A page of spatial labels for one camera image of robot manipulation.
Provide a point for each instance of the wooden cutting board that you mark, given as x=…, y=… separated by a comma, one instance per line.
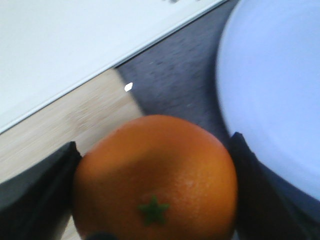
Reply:
x=84, y=116

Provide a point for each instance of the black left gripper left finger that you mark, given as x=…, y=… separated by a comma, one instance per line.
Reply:
x=36, y=204

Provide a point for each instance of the whole orange fruit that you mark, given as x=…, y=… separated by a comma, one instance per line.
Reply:
x=156, y=177

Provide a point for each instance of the light blue plate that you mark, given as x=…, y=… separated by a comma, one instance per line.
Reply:
x=268, y=83

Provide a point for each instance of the white rectangular tray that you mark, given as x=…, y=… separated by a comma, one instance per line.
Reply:
x=50, y=47

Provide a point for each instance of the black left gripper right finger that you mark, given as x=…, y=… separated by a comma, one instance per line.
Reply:
x=269, y=207

